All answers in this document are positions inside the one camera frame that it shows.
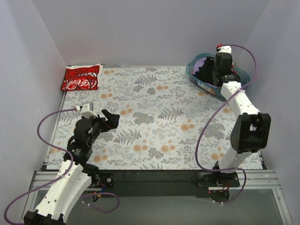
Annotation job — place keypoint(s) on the aluminium mounting rail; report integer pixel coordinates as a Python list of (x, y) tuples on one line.
[(255, 179)]

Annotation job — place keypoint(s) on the folded red Coca-Cola shirt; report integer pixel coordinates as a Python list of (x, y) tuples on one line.
[(81, 77)]

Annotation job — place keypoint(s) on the floral table mat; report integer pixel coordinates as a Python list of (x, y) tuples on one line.
[(166, 121)]

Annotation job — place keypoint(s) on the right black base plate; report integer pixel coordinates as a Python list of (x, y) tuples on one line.
[(217, 179)]

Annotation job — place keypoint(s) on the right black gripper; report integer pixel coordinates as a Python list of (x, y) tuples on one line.
[(209, 68)]

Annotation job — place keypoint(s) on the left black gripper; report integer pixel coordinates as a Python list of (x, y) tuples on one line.
[(103, 121)]

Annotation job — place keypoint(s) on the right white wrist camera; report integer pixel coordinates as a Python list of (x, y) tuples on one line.
[(224, 49)]

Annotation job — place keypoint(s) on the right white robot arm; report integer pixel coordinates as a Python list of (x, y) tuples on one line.
[(249, 134)]

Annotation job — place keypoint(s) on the black t-shirt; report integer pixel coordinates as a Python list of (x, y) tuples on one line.
[(206, 77)]

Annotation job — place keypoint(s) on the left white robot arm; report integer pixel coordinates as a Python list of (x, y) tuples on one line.
[(75, 174)]

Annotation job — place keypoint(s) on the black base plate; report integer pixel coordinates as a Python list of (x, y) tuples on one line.
[(217, 179), (102, 180)]

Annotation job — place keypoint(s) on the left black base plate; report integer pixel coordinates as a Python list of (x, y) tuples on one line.
[(102, 180)]

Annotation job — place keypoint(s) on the teal plastic basket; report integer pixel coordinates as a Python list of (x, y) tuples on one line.
[(203, 78)]

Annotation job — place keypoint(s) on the lilac t-shirt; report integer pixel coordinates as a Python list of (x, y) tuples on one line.
[(198, 64)]

